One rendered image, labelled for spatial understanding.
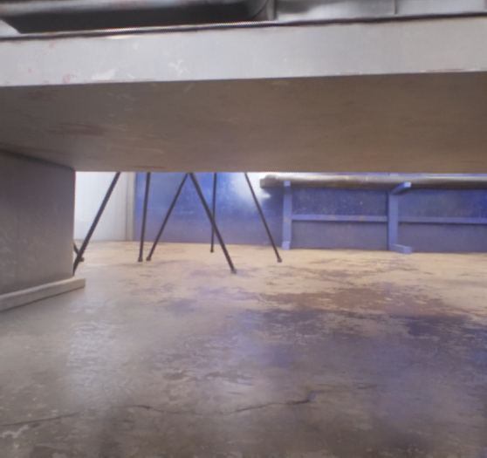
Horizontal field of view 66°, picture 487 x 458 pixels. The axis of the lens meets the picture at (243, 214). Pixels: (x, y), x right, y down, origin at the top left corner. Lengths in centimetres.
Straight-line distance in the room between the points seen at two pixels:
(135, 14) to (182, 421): 51
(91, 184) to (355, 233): 285
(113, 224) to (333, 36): 391
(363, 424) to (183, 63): 48
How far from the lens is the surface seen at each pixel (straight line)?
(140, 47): 52
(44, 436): 50
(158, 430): 48
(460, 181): 364
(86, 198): 442
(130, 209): 417
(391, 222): 381
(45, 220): 123
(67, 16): 61
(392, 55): 49
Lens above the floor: 23
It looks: 1 degrees up
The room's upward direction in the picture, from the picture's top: 1 degrees clockwise
